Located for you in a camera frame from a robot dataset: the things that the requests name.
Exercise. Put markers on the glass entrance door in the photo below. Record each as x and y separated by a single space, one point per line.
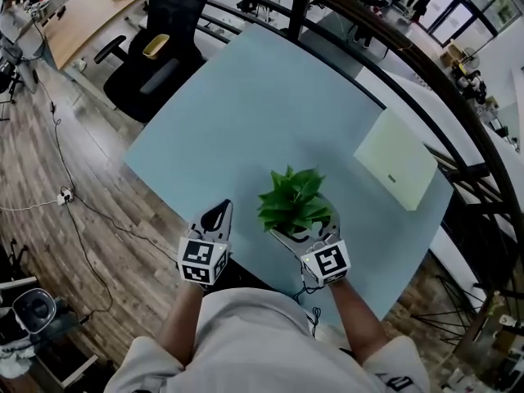
454 12

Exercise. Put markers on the black metal railing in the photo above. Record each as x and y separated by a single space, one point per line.
413 51

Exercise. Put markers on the white power strip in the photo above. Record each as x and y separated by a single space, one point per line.
65 196

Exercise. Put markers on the dark wooden side table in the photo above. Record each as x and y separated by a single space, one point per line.
475 330

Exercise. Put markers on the white flat box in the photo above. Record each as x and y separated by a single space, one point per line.
395 160

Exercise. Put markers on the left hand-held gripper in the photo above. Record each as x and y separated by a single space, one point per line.
196 262

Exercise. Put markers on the black office chair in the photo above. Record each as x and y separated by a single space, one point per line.
172 23

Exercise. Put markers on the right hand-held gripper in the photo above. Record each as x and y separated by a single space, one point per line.
327 262

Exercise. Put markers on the light wooden curved desk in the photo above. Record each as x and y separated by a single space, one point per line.
86 19

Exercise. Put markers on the person's grey shirt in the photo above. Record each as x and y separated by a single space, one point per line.
262 342

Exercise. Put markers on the yellow container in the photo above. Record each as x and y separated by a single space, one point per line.
155 46

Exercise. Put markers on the grey round appliance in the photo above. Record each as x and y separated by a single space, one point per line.
34 309

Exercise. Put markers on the green potted plant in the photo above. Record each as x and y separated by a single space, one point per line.
294 203

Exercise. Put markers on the person's left forearm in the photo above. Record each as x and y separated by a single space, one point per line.
180 326

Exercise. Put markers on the cardboard box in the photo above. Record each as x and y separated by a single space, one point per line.
452 53

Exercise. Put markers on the small white flower bunch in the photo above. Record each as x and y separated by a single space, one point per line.
495 301

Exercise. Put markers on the person's right forearm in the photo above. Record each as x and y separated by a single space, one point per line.
356 322

